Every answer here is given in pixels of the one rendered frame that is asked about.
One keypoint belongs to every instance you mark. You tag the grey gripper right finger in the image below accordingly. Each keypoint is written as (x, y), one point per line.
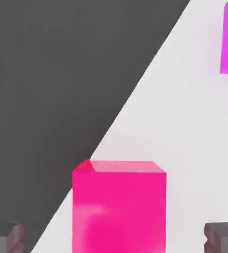
(221, 239)

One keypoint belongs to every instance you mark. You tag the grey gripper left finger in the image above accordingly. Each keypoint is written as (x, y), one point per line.
(3, 240)

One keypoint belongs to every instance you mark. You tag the small pink cube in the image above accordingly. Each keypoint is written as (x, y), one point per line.
(119, 207)

